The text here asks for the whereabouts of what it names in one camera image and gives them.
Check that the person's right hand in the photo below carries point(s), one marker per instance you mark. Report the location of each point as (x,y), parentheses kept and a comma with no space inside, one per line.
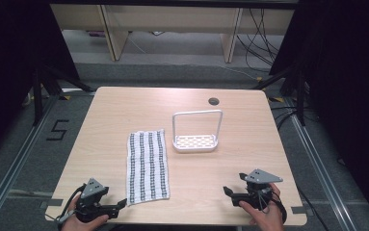
(268,219)

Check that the person's left hand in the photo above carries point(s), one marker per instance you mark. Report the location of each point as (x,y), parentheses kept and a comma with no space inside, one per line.
(76,224)

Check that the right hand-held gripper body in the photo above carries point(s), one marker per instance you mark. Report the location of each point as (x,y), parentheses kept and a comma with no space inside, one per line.
(262,177)

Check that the aluminium floor rail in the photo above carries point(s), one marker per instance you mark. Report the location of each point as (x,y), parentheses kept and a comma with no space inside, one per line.
(15,166)
(320,173)

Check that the white towel rack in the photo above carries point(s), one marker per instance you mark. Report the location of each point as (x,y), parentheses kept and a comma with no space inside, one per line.
(195,142)

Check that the black curtain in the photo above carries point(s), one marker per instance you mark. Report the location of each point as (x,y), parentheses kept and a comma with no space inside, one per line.
(15,64)
(349,80)

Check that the black white checked towel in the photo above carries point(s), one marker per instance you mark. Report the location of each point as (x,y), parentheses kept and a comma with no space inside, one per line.
(146,166)

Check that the black metal stand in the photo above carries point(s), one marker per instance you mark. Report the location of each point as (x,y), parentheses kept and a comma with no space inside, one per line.
(299,93)
(39,96)

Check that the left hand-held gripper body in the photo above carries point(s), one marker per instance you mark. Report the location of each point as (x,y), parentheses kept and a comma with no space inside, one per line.
(90,191)

